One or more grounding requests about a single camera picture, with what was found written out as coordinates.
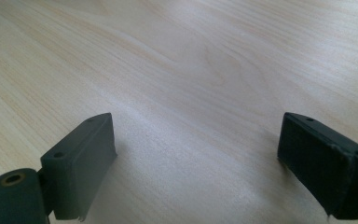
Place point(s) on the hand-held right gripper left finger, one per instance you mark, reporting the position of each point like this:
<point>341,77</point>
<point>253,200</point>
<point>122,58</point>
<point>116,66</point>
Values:
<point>80,165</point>

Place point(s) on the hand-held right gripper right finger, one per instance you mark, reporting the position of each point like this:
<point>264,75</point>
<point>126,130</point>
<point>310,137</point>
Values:
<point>323,161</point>

